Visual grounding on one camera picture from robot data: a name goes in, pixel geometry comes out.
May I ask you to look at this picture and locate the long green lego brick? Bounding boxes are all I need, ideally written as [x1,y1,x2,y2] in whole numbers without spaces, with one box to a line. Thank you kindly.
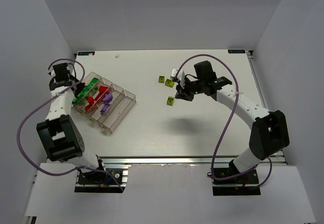
[76,86,91,101]

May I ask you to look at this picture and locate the lime lego brick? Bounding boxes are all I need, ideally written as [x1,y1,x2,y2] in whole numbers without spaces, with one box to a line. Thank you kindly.
[166,96,175,106]
[158,76,165,83]
[165,79,174,87]

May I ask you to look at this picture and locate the green lego from plate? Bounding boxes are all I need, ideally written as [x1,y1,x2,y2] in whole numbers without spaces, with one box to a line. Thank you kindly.
[88,77,99,88]

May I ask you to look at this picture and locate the red lego piece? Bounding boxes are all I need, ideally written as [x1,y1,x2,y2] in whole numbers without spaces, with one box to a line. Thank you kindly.
[88,97,94,104]

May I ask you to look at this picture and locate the small red lego brick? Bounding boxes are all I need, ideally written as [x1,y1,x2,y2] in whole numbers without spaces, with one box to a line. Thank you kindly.
[85,103,98,112]

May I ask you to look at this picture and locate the red rectangular lego brick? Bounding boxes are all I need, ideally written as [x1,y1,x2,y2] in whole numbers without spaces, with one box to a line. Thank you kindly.
[94,85,110,101]

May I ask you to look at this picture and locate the purple plate green lego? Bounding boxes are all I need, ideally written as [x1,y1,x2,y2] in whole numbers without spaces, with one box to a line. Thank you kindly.
[100,103,110,114]
[103,93,113,103]

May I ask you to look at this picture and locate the green square lego brick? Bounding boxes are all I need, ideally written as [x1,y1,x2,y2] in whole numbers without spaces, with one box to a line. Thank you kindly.
[89,87,98,96]

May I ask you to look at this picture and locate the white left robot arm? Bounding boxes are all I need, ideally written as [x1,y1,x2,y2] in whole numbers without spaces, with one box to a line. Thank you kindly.
[36,63,104,173]

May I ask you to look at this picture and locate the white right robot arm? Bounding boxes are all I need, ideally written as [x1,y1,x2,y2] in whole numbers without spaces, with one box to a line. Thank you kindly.
[171,61,290,181]

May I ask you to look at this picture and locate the blue label left corner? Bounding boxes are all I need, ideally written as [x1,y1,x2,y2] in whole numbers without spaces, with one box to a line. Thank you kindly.
[77,51,95,56]

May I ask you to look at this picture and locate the blue label corner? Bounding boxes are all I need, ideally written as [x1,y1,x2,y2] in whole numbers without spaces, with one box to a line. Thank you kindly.
[77,51,95,56]
[227,49,246,54]

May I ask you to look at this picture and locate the clear compartment organizer tray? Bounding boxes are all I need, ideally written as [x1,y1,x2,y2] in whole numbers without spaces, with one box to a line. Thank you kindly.
[72,72,137,133]

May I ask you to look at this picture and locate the blue label right corner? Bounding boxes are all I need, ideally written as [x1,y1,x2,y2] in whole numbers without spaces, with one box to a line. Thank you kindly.
[227,49,246,54]

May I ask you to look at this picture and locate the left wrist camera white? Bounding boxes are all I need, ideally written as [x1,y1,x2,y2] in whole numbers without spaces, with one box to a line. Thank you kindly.
[48,66,70,77]

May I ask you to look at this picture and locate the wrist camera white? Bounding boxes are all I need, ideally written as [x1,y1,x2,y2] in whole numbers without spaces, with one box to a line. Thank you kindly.
[48,66,70,77]
[171,68,185,88]

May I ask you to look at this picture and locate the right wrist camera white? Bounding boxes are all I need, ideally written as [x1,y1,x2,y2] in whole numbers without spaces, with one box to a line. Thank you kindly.
[171,68,185,88]

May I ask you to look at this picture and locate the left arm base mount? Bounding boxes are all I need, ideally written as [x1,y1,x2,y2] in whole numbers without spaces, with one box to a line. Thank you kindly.
[74,164,129,194]

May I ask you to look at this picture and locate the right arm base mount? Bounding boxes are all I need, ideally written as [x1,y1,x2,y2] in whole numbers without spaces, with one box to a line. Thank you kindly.
[212,170,261,196]

